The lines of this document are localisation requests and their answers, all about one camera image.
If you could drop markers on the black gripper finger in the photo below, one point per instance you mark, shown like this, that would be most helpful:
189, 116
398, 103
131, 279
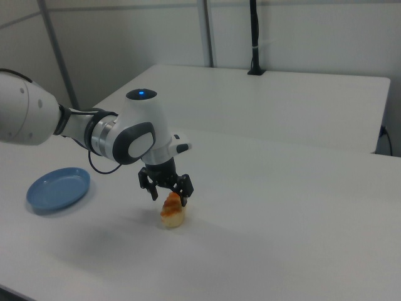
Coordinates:
149, 185
185, 188

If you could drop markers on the grey metal partition post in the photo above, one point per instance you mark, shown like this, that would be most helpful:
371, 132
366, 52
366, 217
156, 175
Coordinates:
61, 62
209, 34

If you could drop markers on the black camera pole with clamp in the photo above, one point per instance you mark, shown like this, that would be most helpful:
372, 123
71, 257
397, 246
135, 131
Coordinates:
255, 47

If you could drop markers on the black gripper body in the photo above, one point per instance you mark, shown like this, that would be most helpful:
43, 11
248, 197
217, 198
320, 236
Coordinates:
161, 174

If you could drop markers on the bread roll with orange glaze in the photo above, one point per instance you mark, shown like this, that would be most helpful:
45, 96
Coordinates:
170, 216

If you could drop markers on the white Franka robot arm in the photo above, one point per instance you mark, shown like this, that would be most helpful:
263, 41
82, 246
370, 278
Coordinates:
134, 125

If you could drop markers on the white side table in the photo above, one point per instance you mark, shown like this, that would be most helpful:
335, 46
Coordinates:
266, 100

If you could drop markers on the blue round plate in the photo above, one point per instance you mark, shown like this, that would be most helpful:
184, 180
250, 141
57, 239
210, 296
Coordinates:
58, 189

